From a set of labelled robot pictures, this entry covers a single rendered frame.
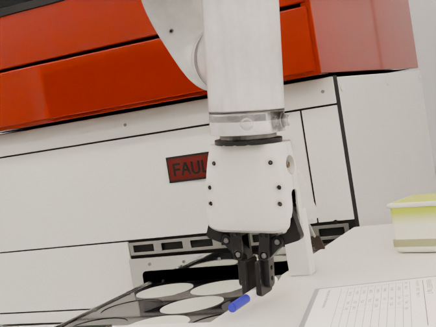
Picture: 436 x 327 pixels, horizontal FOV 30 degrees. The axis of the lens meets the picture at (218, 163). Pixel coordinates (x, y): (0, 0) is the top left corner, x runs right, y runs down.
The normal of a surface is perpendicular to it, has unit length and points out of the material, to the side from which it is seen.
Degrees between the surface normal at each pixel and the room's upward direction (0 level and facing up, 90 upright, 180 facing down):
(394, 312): 0
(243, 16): 93
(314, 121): 90
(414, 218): 90
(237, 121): 91
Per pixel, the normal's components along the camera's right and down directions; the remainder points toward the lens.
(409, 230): -0.66, 0.15
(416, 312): -0.16, -0.99
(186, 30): 0.23, 0.12
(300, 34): -0.44, 0.11
